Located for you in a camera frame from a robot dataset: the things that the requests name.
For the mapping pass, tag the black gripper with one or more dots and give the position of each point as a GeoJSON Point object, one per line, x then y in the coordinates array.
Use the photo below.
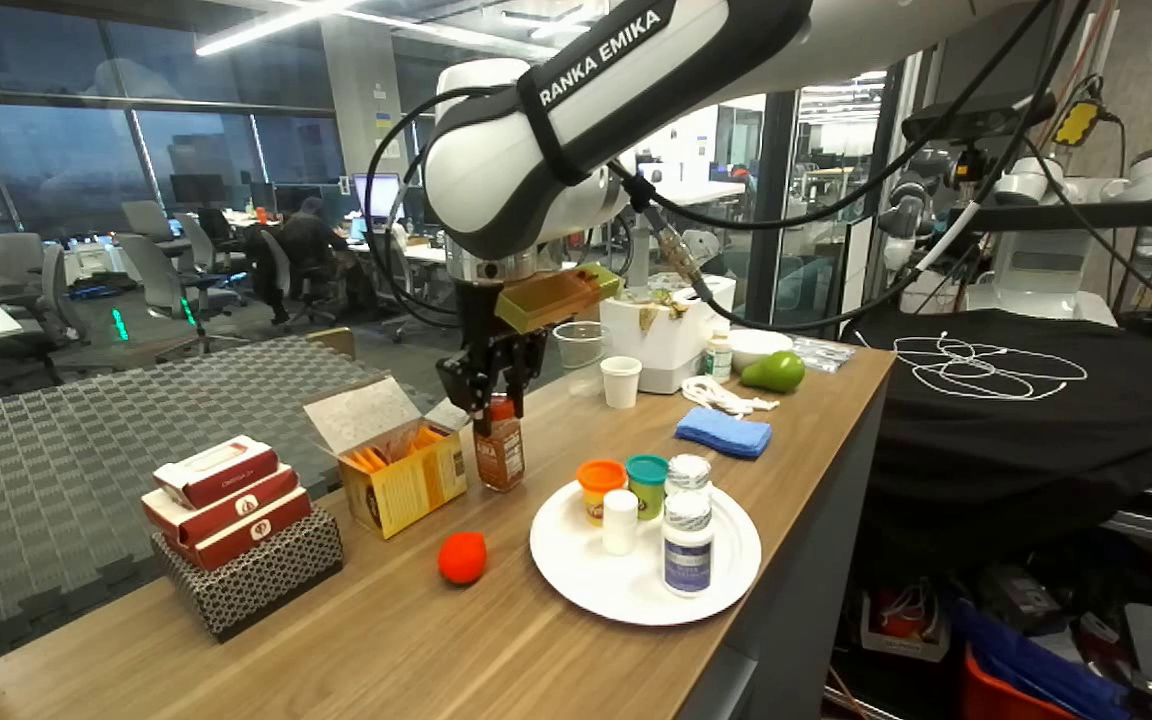
{"type": "Point", "coordinates": [494, 360]}

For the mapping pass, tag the spice bottle orange cap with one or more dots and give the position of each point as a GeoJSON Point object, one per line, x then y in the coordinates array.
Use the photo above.
{"type": "Point", "coordinates": [502, 444]}

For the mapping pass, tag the orange ball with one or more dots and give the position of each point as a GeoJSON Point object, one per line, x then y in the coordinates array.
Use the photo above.
{"type": "Point", "coordinates": [463, 559]}

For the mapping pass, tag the white supplement bottle blue label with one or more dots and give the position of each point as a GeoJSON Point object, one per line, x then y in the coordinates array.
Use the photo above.
{"type": "Point", "coordinates": [684, 544]}

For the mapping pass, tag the small white bottle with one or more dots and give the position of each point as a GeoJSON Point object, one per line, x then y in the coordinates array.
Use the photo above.
{"type": "Point", "coordinates": [623, 523]}

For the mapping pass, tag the white pill bottle grey label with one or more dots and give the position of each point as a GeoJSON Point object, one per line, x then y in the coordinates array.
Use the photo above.
{"type": "Point", "coordinates": [688, 476]}

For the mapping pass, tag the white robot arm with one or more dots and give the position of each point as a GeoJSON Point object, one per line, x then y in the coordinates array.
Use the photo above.
{"type": "Point", "coordinates": [525, 159]}

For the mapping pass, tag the white paper plate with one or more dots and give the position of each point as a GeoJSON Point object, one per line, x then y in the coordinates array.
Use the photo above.
{"type": "Point", "coordinates": [631, 585]}

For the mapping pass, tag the yellow open cardboard box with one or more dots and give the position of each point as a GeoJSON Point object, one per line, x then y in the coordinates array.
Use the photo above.
{"type": "Point", "coordinates": [395, 460]}

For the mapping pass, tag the white paper cup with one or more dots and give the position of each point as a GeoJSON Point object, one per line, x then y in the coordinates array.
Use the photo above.
{"type": "Point", "coordinates": [619, 381]}

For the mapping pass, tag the orange lid play-doh tub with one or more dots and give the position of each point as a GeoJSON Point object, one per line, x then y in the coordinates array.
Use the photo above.
{"type": "Point", "coordinates": [599, 476]}

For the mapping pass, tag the teal lid play-doh tub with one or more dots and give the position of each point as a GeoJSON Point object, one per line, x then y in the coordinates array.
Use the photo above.
{"type": "Point", "coordinates": [644, 482]}

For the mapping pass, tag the white planter appliance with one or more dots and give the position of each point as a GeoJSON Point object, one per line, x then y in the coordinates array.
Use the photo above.
{"type": "Point", "coordinates": [666, 325]}

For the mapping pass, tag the blue sponge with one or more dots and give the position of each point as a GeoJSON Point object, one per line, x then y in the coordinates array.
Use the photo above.
{"type": "Point", "coordinates": [723, 435]}

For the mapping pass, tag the stack of red boxes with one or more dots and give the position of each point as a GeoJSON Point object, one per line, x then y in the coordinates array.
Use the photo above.
{"type": "Point", "coordinates": [227, 500]}

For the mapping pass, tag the green pear toy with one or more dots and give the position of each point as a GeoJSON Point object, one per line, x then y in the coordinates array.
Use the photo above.
{"type": "Point", "coordinates": [772, 374]}

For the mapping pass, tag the patterned grey box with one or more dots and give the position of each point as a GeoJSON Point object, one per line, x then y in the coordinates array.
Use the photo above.
{"type": "Point", "coordinates": [258, 580]}

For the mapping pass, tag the black cloth with white drawing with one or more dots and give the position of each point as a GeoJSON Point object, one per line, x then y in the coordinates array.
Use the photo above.
{"type": "Point", "coordinates": [991, 404]}

